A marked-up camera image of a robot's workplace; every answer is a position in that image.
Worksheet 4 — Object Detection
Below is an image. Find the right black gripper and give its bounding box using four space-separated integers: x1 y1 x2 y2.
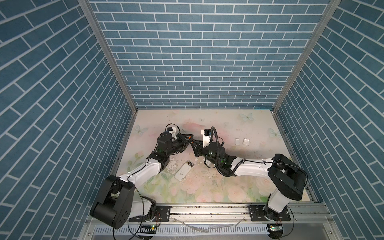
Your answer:
190 138 221 168

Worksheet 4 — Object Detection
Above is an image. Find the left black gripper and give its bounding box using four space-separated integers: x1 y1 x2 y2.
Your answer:
164 134 193 158

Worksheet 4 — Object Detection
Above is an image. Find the white battery cover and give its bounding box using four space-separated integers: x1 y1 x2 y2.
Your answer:
243 138 251 146

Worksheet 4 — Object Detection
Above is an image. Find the grey buttoned remote control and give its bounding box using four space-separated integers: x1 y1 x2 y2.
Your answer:
174 161 194 182

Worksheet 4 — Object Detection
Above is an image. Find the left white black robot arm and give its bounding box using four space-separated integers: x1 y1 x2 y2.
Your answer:
90 131 193 230

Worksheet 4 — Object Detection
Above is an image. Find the right green circuit board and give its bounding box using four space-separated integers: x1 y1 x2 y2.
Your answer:
267 224 284 240

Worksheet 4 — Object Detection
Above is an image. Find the green circuit board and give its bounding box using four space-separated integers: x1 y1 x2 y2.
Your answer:
138 226 158 236
267 224 284 240

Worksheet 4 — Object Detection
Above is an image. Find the left green circuit board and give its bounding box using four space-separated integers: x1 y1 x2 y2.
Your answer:
138 226 158 236

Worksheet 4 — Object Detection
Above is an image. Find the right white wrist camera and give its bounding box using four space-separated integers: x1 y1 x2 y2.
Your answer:
201 129 212 148

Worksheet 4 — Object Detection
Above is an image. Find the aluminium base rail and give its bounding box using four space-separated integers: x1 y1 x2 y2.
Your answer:
79 202 342 240

